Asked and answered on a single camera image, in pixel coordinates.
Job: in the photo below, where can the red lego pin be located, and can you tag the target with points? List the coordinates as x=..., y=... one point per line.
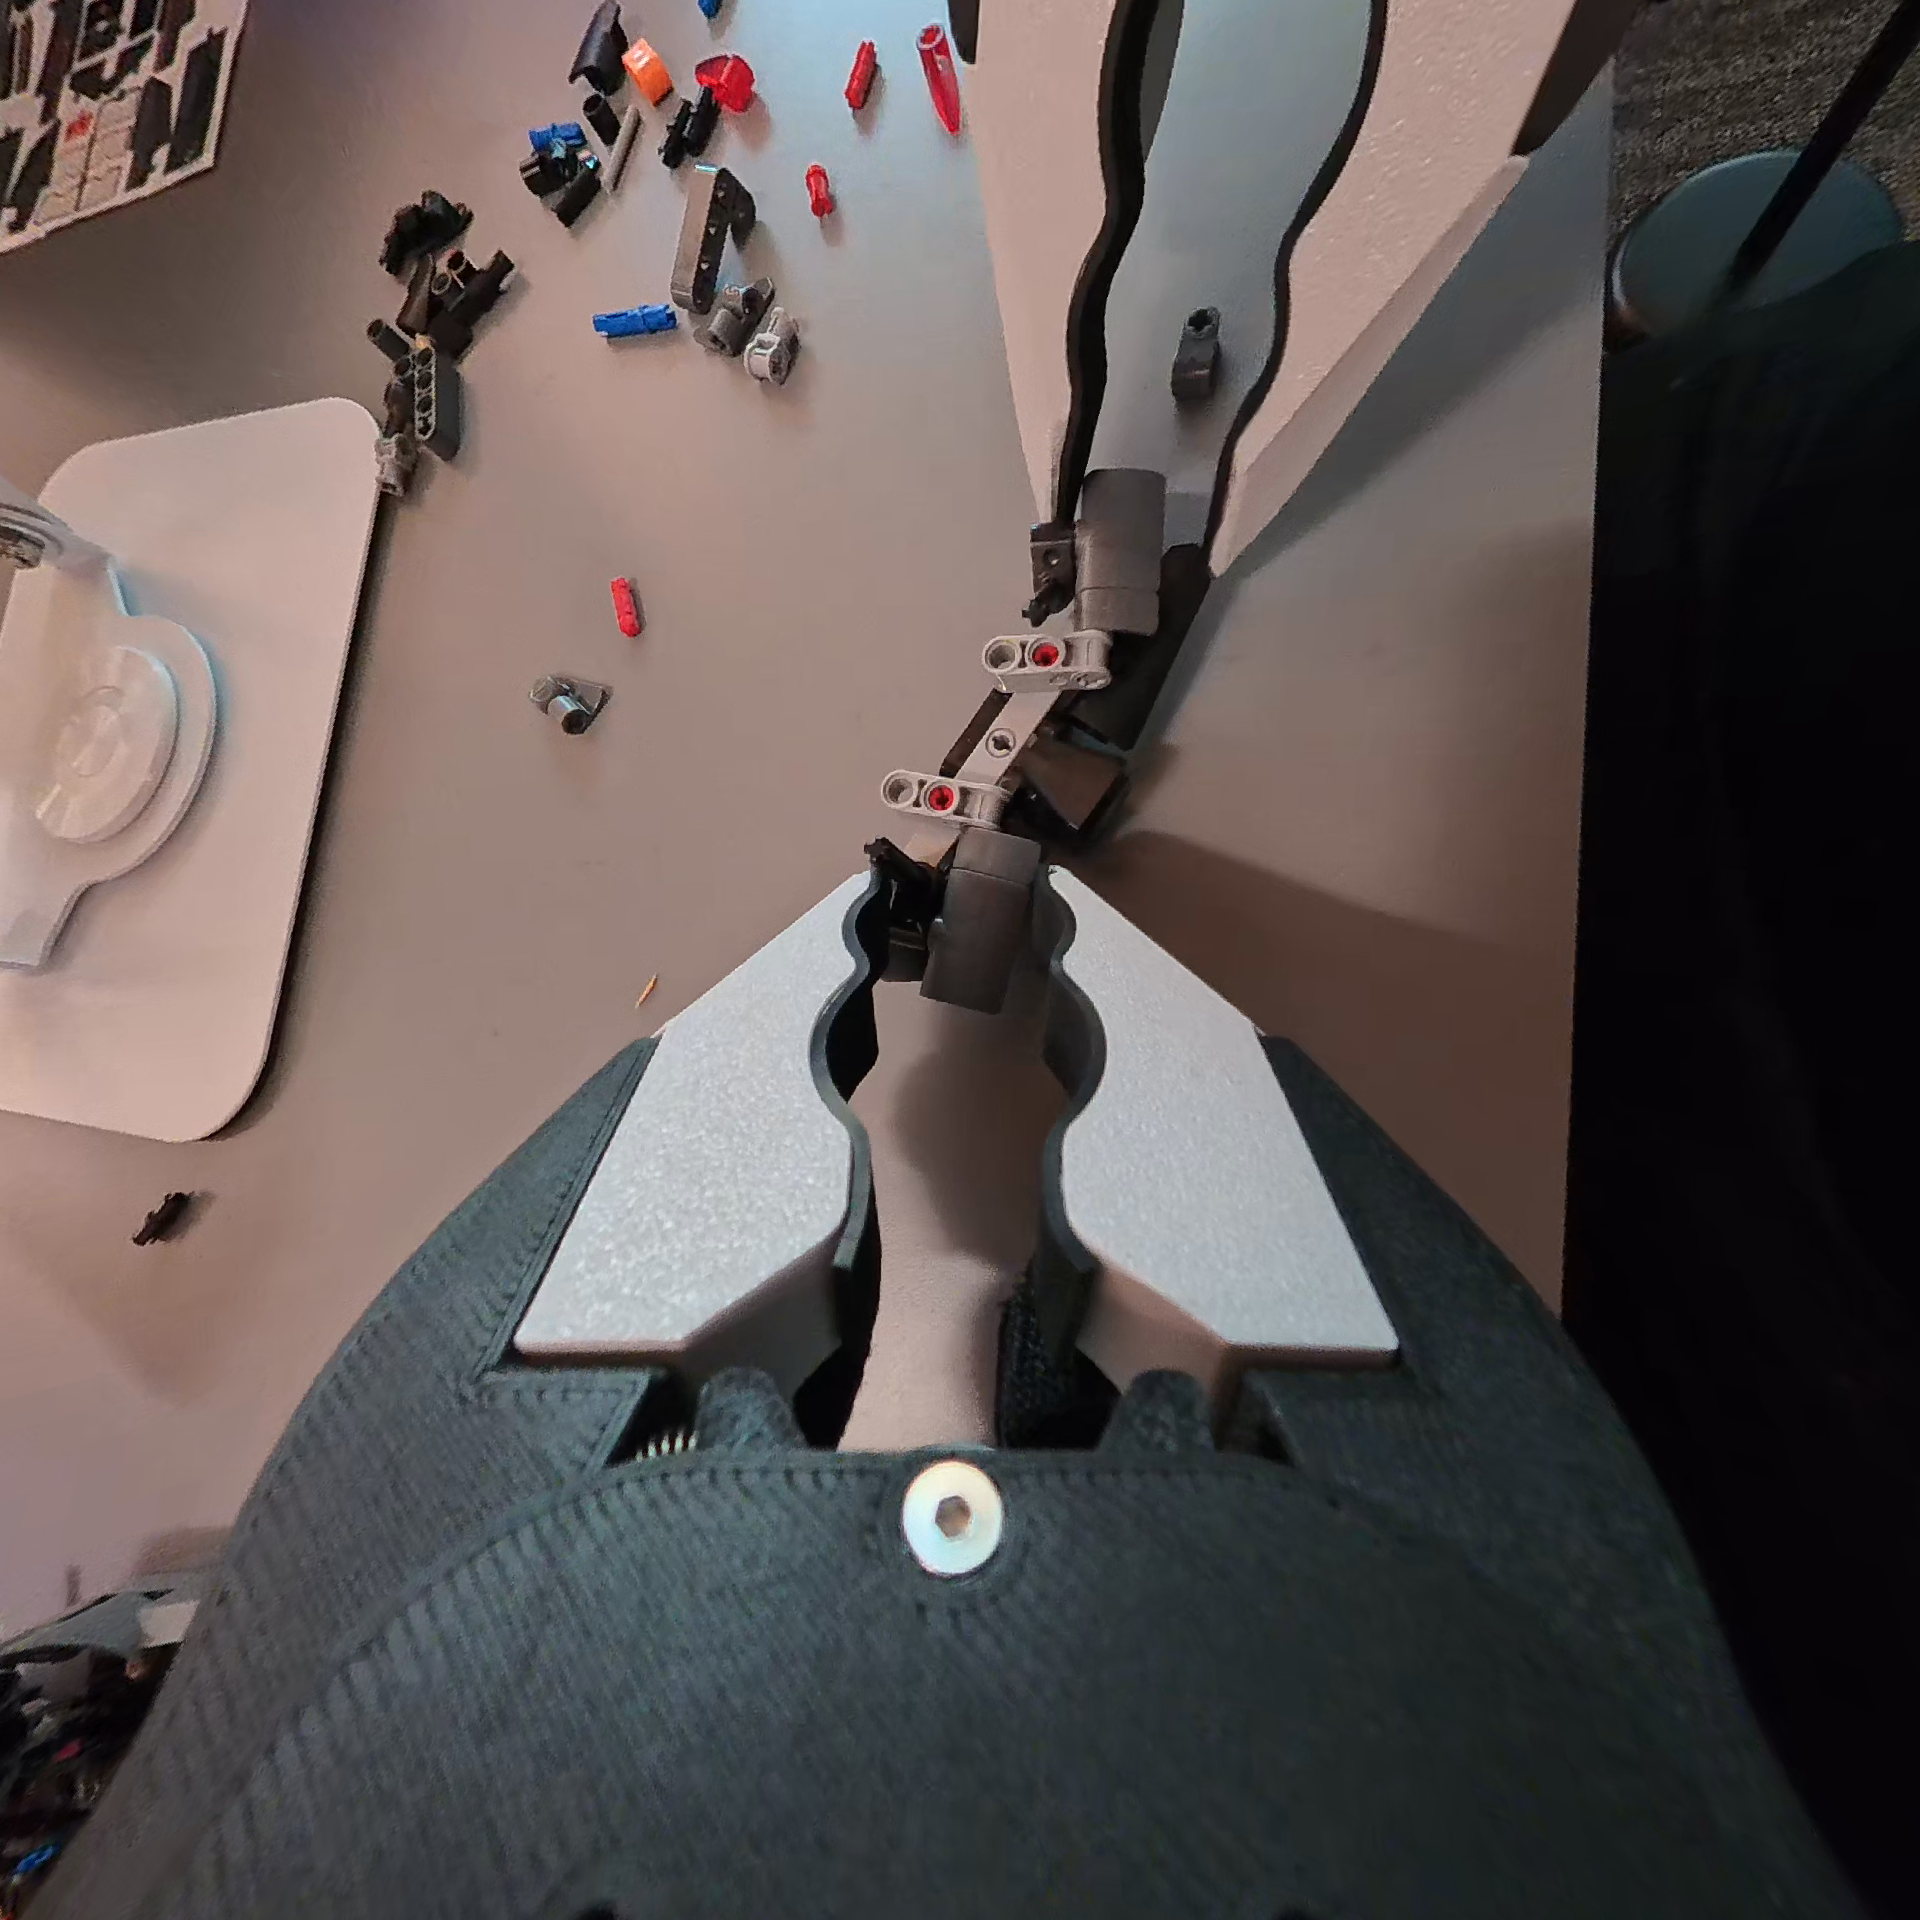
x=627, y=609

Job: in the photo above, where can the grey lego connector plate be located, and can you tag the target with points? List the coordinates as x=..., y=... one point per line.
x=569, y=703

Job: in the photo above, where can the grey round floor base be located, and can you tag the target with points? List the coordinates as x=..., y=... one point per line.
x=1695, y=255

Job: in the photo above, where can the black slanted pole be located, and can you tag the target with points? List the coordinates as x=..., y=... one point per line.
x=1823, y=150

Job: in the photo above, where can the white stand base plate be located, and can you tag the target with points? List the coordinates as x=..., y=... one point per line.
x=269, y=751

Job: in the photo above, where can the grey black lego assembly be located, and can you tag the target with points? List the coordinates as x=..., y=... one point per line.
x=983, y=914

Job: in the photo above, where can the small black lego pin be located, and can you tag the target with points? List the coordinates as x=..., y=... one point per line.
x=162, y=1220

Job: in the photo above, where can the lego pieces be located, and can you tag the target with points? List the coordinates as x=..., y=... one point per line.
x=720, y=233

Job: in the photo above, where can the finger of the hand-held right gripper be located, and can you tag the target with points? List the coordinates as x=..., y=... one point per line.
x=1425, y=150
x=1036, y=181

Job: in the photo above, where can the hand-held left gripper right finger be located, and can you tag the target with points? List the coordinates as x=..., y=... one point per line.
x=1231, y=1201

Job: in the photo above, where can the lego sticker sheet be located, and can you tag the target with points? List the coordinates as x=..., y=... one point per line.
x=105, y=106

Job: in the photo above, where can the dark grey lego connector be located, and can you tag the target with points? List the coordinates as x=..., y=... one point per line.
x=1196, y=352

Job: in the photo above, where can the tray of sorted parts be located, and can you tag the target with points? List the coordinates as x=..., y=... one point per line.
x=76, y=1725

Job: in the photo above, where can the pale stand bracket with disc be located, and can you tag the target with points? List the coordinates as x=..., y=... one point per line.
x=105, y=751

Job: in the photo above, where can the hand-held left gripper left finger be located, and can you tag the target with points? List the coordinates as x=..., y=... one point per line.
x=675, y=1201

